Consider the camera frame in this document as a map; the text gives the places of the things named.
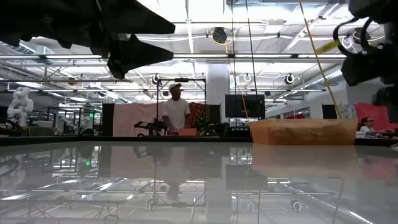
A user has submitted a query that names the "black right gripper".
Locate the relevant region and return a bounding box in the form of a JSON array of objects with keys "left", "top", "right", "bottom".
[{"left": 340, "top": 42, "right": 398, "bottom": 124}]

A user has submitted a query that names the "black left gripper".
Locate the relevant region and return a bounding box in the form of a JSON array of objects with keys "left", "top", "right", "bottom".
[{"left": 0, "top": 0, "right": 177, "bottom": 57}]

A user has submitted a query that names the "red cloth backdrop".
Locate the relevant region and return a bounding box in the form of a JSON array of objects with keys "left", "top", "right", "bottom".
[{"left": 354, "top": 101, "right": 398, "bottom": 131}]

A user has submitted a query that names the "seated person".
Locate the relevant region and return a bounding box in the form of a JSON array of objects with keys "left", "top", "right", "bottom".
[{"left": 356, "top": 116, "right": 394, "bottom": 139}]

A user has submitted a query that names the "small black panel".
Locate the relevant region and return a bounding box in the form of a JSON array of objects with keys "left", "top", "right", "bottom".
[{"left": 322, "top": 104, "right": 338, "bottom": 120}]

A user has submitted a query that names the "pink cloth backdrop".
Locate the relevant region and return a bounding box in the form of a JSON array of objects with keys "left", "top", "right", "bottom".
[{"left": 113, "top": 102, "right": 165, "bottom": 138}]

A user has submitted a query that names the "tall black panel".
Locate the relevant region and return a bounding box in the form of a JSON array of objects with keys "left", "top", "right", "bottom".
[{"left": 101, "top": 102, "right": 115, "bottom": 137}]

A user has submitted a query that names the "standing person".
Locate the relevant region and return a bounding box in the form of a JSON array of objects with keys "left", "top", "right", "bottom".
[{"left": 161, "top": 83, "right": 192, "bottom": 136}]

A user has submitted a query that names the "red patterned cloth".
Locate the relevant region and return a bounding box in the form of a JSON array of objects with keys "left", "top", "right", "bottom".
[{"left": 188, "top": 101, "right": 211, "bottom": 128}]

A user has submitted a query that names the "small background orange basket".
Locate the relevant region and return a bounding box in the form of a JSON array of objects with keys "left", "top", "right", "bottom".
[{"left": 177, "top": 128, "right": 198, "bottom": 137}]

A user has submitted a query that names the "black monitor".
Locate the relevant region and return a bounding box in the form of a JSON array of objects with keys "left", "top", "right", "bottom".
[{"left": 224, "top": 94, "right": 266, "bottom": 119}]

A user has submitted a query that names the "white humanoid robot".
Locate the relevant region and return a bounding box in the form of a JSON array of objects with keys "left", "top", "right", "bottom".
[{"left": 6, "top": 86, "right": 34, "bottom": 127}]

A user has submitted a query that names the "black gantry frame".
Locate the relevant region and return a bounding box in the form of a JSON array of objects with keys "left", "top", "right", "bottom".
[{"left": 155, "top": 77, "right": 208, "bottom": 137}]

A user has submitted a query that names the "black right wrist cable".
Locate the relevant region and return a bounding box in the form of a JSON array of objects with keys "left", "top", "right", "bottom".
[{"left": 315, "top": 17, "right": 388, "bottom": 57}]

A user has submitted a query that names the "black hanging cable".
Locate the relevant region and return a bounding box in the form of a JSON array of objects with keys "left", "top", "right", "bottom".
[
  {"left": 245, "top": 0, "right": 259, "bottom": 119},
  {"left": 230, "top": 0, "right": 237, "bottom": 138}
]

